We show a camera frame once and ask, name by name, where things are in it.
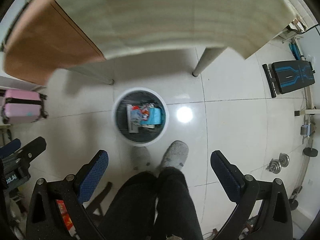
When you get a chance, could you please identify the pink suitcase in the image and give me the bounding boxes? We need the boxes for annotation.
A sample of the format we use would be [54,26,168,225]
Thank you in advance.
[1,89,48,125]

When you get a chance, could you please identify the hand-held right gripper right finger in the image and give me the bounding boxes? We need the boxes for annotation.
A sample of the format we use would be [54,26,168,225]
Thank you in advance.
[210,151,293,240]

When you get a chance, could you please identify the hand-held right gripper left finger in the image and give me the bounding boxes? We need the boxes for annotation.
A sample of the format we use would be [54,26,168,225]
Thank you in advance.
[25,150,109,240]

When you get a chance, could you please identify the blue and green snack bag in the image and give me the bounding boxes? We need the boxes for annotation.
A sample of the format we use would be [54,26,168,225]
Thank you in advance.
[142,107,163,128]

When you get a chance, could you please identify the red and white snack wrapper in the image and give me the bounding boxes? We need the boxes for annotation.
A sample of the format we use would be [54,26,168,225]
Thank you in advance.
[135,104,153,125]

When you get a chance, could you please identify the black and blue workout bench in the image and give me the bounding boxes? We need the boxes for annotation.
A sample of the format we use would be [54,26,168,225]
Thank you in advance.
[262,60,316,98]

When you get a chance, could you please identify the blue plastic item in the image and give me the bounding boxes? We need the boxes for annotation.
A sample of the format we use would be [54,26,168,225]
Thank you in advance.
[289,42,304,61]

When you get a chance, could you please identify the white round trash bin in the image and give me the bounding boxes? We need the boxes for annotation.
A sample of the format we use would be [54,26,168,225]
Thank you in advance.
[112,87,169,147]

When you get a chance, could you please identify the table with striped cloth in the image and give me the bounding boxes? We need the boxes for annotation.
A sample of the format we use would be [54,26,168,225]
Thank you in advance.
[54,0,298,60]

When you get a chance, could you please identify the silver dumbbell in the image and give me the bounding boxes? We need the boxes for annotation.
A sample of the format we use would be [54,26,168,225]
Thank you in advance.
[265,152,290,173]

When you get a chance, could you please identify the grey slipper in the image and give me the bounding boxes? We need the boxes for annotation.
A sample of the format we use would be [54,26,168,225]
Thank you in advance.
[160,140,190,170]
[132,146,153,172]

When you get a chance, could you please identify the red printed packet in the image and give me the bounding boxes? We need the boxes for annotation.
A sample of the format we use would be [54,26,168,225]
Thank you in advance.
[55,199,76,233]

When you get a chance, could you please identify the small grey device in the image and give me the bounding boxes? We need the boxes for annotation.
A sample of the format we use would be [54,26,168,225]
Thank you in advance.
[300,125,313,137]

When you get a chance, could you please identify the person's legs in dark pants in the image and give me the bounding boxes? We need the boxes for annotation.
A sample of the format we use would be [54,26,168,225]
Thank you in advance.
[96,166,204,240]

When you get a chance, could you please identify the orange brown table cloth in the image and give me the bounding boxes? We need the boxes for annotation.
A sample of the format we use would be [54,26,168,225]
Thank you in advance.
[4,0,107,87]

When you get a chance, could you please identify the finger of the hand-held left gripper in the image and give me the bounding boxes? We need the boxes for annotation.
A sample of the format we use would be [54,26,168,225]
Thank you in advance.
[0,138,22,158]
[5,137,47,173]

